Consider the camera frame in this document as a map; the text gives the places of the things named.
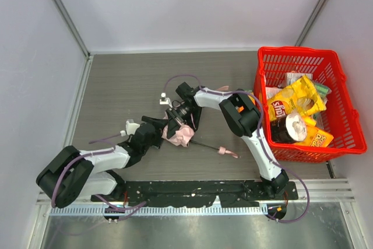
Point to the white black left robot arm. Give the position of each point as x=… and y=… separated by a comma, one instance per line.
x=77, y=173

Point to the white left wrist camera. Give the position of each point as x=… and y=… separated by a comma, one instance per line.
x=130, y=128

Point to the green snack packet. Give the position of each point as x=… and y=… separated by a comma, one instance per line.
x=322, y=90

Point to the orange snack bag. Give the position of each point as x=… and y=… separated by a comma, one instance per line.
x=316, y=138

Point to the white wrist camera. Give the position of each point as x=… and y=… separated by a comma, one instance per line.
x=164, y=100
x=130, y=128

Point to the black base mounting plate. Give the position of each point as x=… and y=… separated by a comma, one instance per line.
x=197, y=194

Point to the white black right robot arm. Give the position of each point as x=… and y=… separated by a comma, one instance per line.
x=243, y=119

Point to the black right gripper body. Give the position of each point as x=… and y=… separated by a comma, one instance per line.
x=175, y=118

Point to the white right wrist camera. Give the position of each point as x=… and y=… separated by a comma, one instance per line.
x=164, y=100

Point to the yellow chips bag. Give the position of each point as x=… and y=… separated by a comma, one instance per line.
x=300, y=97

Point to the orange green carton box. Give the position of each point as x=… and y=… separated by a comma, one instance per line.
x=251, y=96

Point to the white slotted cable duct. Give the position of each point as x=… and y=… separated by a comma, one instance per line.
x=214, y=210

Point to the pink folding umbrella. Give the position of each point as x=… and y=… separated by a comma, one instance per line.
x=183, y=137

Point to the white wrapped packet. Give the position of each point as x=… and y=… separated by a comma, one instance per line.
x=291, y=77

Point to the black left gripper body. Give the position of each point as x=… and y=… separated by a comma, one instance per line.
x=157, y=126

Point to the red plastic basket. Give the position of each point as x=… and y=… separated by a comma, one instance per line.
x=339, y=119

